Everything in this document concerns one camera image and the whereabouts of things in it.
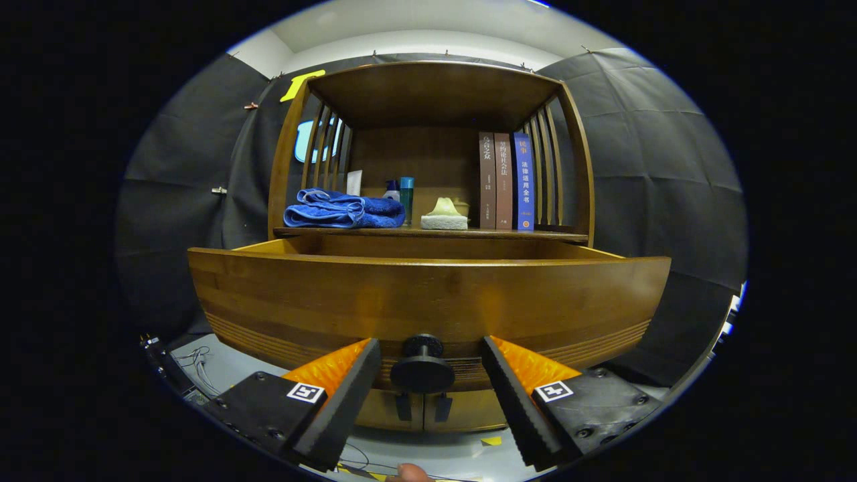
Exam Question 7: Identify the white papers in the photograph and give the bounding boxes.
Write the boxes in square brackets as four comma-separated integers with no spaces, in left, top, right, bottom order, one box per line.
[716,280,747,349]

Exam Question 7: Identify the pale green item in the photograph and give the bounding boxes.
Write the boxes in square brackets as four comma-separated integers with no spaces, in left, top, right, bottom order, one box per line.
[420,197,469,231]

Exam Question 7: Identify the wooden cabinet door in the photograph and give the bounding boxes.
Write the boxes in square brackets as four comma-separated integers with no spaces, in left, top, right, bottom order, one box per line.
[423,388,510,432]
[355,390,424,432]

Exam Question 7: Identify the reddish brown book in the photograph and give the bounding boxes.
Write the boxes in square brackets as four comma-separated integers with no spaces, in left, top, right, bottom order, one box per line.
[494,133,514,231]

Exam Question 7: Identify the blue book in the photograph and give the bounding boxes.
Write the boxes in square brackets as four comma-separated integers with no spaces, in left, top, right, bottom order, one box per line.
[512,132,536,232]

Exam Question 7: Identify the dark brown book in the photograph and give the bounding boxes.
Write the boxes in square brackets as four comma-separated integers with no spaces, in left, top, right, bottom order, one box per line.
[479,132,497,230]

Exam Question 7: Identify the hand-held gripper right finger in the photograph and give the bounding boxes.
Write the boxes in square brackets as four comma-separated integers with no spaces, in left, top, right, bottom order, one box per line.
[481,335,670,473]

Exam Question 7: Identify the blue folded towel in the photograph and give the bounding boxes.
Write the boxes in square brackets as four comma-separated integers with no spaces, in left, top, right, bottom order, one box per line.
[283,188,406,230]

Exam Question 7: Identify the black device on floor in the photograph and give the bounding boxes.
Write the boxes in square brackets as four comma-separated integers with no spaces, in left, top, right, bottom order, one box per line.
[139,333,195,396]

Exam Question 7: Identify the wooden countertop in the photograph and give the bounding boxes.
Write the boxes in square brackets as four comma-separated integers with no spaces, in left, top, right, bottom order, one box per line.
[273,226,590,245]

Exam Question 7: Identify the wooden drawer with black knob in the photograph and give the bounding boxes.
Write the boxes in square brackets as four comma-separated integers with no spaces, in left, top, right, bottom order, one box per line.
[187,234,672,396]

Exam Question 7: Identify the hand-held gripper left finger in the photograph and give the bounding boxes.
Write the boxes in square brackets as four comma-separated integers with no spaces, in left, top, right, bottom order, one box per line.
[201,337,382,473]

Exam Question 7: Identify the brown wooden cabinet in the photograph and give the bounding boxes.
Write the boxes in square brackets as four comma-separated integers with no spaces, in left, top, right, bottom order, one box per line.
[268,60,597,432]

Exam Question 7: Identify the black backdrop cloth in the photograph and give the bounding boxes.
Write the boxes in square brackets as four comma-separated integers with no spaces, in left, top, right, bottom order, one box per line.
[114,47,747,389]

